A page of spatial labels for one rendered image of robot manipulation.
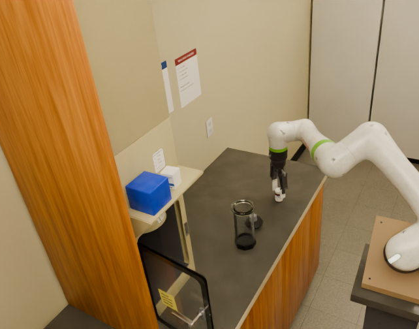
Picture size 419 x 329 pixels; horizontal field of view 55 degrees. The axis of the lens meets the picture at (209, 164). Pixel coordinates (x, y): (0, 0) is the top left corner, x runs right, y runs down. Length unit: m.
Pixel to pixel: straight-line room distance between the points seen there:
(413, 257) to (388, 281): 0.27
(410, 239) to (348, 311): 1.46
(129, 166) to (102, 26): 0.43
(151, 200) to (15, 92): 0.49
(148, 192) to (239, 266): 0.77
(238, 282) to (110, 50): 1.11
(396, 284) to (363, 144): 0.58
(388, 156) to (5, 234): 1.41
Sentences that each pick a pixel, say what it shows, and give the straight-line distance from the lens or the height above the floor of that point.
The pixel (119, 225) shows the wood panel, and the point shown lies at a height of 1.55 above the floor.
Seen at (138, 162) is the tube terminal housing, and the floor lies 1.63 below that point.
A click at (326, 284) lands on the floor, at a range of 3.09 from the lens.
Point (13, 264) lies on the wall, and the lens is 1.70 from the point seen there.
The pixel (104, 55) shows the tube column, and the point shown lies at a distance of 1.18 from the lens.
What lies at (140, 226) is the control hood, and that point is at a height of 1.48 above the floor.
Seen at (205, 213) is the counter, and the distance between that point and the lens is 2.18.
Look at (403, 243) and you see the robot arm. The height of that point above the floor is 1.27.
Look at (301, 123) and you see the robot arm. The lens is 2.00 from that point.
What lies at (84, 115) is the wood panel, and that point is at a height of 1.91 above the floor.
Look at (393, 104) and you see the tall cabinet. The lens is 4.18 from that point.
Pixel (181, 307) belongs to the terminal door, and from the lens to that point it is 1.46.
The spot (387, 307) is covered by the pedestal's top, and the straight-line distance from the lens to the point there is 1.81.
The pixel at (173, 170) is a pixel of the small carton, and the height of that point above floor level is 1.57.
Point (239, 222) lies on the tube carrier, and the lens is 1.85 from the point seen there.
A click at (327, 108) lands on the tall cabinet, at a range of 4.34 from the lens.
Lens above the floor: 2.30
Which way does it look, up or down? 32 degrees down
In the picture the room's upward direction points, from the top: 7 degrees counter-clockwise
